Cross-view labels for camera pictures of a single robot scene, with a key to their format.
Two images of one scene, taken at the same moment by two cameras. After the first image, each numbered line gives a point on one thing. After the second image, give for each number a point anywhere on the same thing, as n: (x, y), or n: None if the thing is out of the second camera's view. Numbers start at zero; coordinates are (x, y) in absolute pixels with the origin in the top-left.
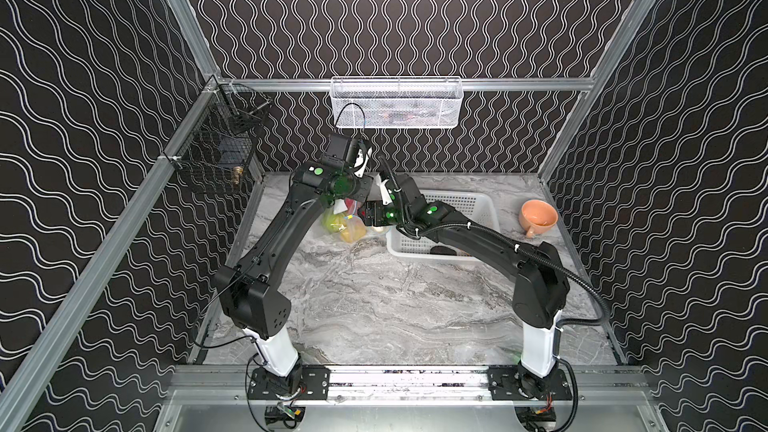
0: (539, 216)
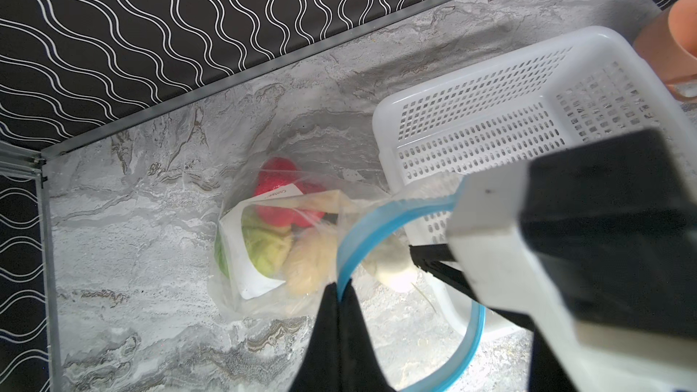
0: (669, 46)
